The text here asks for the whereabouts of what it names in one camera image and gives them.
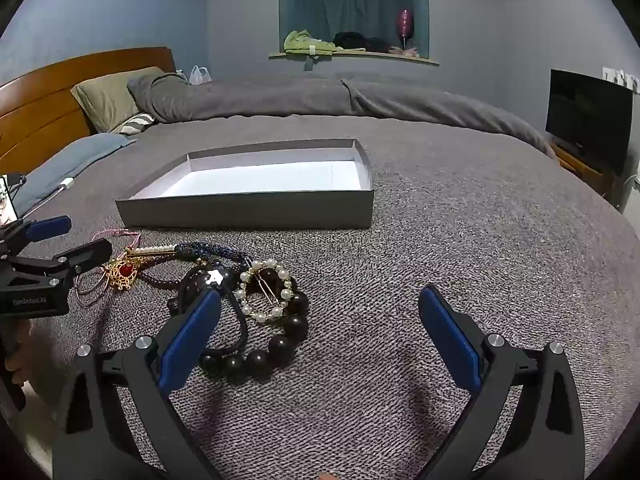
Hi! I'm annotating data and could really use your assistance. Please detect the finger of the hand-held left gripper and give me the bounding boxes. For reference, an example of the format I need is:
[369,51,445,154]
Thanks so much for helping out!
[0,215,72,253]
[0,238,114,283]

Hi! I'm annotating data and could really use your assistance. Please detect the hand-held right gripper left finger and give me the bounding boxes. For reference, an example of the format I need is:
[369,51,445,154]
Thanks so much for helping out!
[52,287,223,480]

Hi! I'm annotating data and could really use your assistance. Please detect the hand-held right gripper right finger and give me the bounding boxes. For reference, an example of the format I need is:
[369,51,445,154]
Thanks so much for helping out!
[417,285,586,480]

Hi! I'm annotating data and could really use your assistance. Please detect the pink cord necklace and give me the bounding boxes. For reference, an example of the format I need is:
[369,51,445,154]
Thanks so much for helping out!
[75,228,143,308]

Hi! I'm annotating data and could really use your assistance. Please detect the red bead gold bracelet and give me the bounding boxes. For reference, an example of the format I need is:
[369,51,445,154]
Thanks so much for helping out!
[107,255,143,291]

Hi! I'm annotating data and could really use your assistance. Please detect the black hair tie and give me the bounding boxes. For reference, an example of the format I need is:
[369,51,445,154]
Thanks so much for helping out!
[180,266,251,356]

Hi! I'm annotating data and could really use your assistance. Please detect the round pearl hair clip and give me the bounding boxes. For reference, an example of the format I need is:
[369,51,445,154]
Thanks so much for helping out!
[239,258,293,324]

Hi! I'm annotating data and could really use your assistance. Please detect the black bead bracelet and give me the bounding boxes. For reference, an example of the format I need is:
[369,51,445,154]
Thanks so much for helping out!
[167,266,310,378]

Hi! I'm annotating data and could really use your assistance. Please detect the blue bead necklace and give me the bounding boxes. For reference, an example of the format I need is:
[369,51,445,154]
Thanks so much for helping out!
[175,241,253,273]

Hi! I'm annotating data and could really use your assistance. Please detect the grey box with white inside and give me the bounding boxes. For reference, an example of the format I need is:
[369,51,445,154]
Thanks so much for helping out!
[116,138,375,231]

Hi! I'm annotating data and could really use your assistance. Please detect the smartphone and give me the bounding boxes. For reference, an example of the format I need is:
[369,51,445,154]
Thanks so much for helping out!
[0,175,23,228]

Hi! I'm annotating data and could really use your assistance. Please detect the blue blanket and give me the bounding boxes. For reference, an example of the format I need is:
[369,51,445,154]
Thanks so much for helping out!
[10,133,138,216]

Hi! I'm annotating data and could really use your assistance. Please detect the grey bed blanket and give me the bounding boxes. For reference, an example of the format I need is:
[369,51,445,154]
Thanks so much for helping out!
[0,112,640,480]

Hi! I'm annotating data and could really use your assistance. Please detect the striped pillow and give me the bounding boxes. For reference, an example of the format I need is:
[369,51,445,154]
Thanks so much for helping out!
[112,112,157,136]

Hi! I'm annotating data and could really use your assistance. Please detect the wooden headboard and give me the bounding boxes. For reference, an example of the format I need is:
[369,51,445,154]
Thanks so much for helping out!
[0,47,177,176]

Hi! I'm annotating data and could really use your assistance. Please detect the olive pillow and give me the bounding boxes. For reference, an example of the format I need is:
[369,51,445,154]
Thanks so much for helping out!
[70,66,166,133]

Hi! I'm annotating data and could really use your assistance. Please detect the wooden stand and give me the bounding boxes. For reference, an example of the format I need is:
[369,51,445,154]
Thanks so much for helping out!
[550,142,616,196]

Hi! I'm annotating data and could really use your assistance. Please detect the black monitor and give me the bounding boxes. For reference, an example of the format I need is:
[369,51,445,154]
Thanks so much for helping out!
[545,68,635,177]

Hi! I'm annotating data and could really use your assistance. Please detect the grey duvet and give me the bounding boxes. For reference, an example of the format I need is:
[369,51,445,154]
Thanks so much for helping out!
[127,72,556,161]

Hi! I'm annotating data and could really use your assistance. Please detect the window sill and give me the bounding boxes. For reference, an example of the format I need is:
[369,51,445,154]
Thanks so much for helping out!
[269,50,440,66]

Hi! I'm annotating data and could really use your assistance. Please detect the green cloth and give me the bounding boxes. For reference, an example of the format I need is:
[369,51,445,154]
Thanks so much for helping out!
[283,30,343,56]

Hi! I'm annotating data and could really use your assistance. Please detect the black cloth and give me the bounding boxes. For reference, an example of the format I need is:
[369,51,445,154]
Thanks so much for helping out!
[332,31,391,53]

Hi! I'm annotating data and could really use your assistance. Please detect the teal curtain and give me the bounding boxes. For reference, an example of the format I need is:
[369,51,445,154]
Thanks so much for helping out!
[279,0,430,58]

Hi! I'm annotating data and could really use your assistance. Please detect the white charger cable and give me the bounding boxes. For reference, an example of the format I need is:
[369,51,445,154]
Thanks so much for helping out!
[30,177,76,216]

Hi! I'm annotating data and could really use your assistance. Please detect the cream pearl necklace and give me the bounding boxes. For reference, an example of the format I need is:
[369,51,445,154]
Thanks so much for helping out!
[125,243,177,257]

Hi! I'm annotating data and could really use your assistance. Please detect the purple bead bracelet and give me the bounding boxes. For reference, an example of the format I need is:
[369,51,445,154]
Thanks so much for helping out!
[135,255,201,291]

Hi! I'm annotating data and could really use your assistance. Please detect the white wall sockets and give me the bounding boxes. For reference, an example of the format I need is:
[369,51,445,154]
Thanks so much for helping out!
[602,66,640,93]

